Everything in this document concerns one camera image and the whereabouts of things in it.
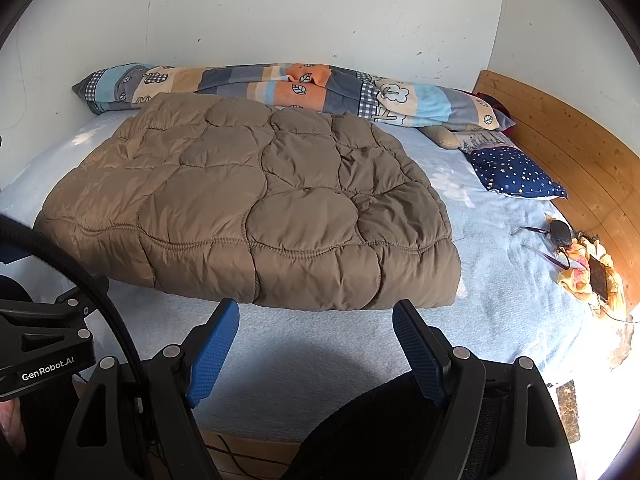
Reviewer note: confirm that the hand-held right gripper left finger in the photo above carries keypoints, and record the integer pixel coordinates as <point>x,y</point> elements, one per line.
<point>215,355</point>

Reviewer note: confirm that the yellow floral cloth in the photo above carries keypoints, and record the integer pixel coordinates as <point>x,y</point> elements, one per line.
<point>580,280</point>

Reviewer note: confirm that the dark eyeglasses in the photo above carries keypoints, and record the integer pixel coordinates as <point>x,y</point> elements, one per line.
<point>560,234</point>

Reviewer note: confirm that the beige printed pillow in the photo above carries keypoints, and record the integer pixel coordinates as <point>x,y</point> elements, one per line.
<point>440,135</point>

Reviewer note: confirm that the light blue bed sheet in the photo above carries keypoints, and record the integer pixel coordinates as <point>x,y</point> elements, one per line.
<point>500,285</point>

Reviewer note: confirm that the wooden headboard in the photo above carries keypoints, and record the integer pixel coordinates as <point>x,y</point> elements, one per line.
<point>575,150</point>

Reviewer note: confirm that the brown quilted hooded jacket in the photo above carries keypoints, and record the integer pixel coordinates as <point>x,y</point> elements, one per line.
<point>250,200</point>

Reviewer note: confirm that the dark mobile phone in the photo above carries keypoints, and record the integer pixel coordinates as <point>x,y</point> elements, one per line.
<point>598,277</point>

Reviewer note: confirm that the long patchwork bolster pillow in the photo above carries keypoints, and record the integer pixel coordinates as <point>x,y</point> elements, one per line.
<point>310,87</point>

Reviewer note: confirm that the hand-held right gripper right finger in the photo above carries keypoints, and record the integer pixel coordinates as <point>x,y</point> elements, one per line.
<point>420,355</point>

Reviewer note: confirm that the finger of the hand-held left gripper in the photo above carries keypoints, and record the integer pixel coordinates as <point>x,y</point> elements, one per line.
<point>82,291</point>

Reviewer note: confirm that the navy star print pillow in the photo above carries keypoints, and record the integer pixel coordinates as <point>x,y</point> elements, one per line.
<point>515,172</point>

